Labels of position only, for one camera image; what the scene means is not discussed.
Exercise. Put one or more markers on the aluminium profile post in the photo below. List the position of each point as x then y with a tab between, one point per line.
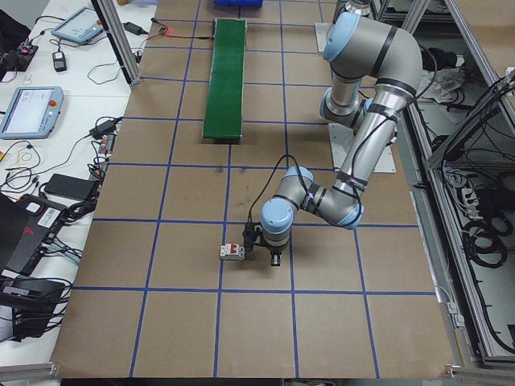
120	44

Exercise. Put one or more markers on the light blue teach pendant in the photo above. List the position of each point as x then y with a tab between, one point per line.
28	112
74	26

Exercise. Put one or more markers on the small black power box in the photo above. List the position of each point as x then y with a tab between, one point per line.
134	28

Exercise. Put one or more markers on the blue open-front plastic bin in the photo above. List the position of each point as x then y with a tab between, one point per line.
237	2

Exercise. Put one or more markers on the black power adapter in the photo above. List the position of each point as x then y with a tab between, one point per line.
104	127

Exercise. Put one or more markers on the green conveyor belt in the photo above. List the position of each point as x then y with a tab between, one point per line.
225	80

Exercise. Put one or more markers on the black bag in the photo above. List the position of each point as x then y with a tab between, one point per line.
8	32

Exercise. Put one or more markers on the red and white circuit breaker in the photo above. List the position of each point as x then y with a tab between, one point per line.
231	253

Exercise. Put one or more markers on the small grey edge bracket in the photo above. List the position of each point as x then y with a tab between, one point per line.
452	313

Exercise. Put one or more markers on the small USB hub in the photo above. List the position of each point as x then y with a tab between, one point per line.
106	145

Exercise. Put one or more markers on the black cloth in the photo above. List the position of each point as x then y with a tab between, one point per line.
440	56

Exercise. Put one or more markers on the black power brick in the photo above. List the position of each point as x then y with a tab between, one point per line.
68	187

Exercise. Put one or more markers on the white cloth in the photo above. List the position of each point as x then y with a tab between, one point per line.
444	86

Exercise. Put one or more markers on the small circuit board red light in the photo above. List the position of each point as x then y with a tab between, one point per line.
166	31

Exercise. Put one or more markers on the black electronics box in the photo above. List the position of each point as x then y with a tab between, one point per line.
28	297

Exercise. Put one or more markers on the metal V-shaped frame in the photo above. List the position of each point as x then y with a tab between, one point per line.
432	241

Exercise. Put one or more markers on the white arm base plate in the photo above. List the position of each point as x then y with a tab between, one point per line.
378	161
320	38

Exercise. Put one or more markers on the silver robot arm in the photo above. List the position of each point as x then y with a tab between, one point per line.
354	6
374	128

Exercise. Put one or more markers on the black box with labels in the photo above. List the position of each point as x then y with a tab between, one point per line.
24	237

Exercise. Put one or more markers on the black handheld device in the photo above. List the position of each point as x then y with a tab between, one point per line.
59	61

